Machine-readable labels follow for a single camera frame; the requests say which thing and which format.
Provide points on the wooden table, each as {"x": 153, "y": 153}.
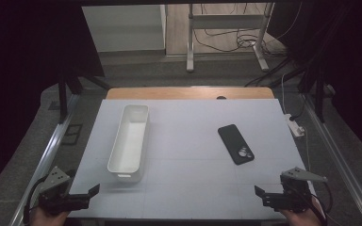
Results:
{"x": 169, "y": 93}

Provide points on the aluminium floor rail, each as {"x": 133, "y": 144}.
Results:
{"x": 48, "y": 150}
{"x": 339, "y": 157}

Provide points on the white board table cover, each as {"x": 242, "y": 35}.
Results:
{"x": 185, "y": 147}

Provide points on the white plastic container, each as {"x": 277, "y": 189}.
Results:
{"x": 128, "y": 144}

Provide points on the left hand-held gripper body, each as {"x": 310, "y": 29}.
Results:
{"x": 54, "y": 180}

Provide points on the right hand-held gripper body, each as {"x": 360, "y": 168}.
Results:
{"x": 295, "y": 194}

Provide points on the white desk frame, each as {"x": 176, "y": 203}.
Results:
{"x": 189, "y": 47}

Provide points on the black curtain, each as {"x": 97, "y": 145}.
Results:
{"x": 355, "y": 78}
{"x": 19, "y": 78}

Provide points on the person's left hand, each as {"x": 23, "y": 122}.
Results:
{"x": 48, "y": 220}

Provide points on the black stand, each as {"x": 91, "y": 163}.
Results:
{"x": 320, "y": 97}
{"x": 63, "y": 100}

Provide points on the black table grommet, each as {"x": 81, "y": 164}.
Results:
{"x": 221, "y": 97}

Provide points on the person's right hand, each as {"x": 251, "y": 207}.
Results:
{"x": 304, "y": 219}

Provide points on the white power strip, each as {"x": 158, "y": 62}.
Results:
{"x": 295, "y": 128}

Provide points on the black phone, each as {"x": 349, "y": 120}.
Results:
{"x": 233, "y": 142}

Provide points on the white cabinet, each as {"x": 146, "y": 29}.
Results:
{"x": 125, "y": 28}

